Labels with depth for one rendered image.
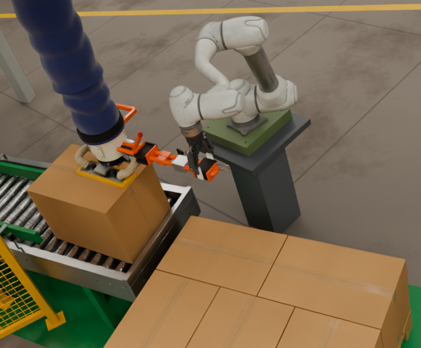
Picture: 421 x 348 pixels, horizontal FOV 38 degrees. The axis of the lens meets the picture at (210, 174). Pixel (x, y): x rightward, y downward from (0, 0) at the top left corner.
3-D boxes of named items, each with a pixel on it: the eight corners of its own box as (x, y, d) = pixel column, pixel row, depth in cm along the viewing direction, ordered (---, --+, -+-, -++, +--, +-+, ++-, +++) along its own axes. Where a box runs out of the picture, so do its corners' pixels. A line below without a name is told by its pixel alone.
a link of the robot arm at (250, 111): (232, 108, 355) (223, 76, 341) (263, 103, 349) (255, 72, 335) (228, 125, 343) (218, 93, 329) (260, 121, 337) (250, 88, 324)
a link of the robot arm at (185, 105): (173, 130, 246) (204, 127, 242) (161, 99, 236) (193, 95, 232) (179, 113, 254) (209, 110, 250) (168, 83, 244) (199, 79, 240)
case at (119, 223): (56, 238, 360) (25, 190, 335) (97, 192, 382) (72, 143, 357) (132, 264, 328) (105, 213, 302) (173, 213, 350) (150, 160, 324)
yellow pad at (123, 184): (76, 174, 309) (72, 166, 306) (89, 161, 315) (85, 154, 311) (124, 190, 290) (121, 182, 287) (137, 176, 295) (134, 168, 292)
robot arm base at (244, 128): (245, 107, 362) (242, 99, 359) (268, 119, 346) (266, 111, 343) (221, 123, 356) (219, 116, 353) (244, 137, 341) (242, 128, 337)
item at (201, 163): (194, 177, 267) (191, 169, 264) (203, 167, 271) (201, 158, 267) (210, 182, 262) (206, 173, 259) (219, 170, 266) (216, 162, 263)
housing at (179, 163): (173, 170, 275) (170, 163, 272) (182, 161, 278) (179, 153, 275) (185, 174, 271) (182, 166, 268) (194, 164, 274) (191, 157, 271)
